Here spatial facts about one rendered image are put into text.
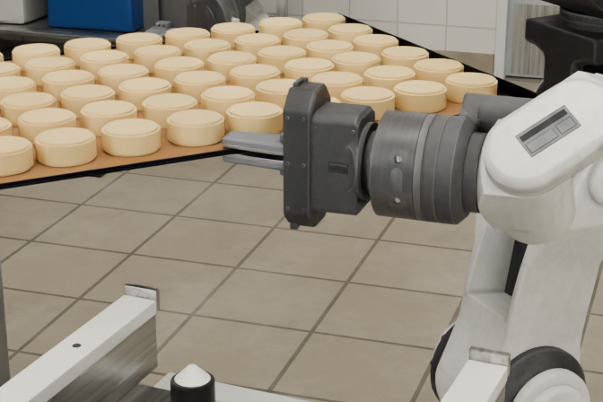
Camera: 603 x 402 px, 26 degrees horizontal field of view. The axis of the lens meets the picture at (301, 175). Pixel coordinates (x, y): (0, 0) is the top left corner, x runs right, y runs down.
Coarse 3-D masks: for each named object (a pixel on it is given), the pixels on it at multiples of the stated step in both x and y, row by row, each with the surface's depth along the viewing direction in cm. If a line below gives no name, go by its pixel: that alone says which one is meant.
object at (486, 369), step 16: (480, 352) 95; (496, 352) 95; (464, 368) 94; (480, 368) 94; (496, 368) 94; (464, 384) 92; (480, 384) 92; (496, 384) 92; (448, 400) 90; (464, 400) 90; (480, 400) 90; (496, 400) 93
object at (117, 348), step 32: (128, 288) 106; (96, 320) 102; (128, 320) 102; (64, 352) 97; (96, 352) 97; (128, 352) 102; (32, 384) 92; (64, 384) 94; (96, 384) 98; (128, 384) 103
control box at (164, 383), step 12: (156, 384) 105; (168, 384) 105; (216, 384) 105; (228, 384) 105; (216, 396) 103; (228, 396) 103; (240, 396) 103; (252, 396) 103; (264, 396) 103; (276, 396) 103
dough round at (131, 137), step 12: (120, 120) 112; (132, 120) 112; (144, 120) 112; (108, 132) 109; (120, 132) 109; (132, 132) 109; (144, 132) 109; (156, 132) 110; (108, 144) 109; (120, 144) 108; (132, 144) 108; (144, 144) 109; (156, 144) 110; (120, 156) 109; (132, 156) 109
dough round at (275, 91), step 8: (272, 80) 124; (280, 80) 124; (288, 80) 124; (256, 88) 123; (264, 88) 122; (272, 88) 122; (280, 88) 122; (288, 88) 122; (256, 96) 123; (264, 96) 121; (272, 96) 121; (280, 96) 121; (280, 104) 121
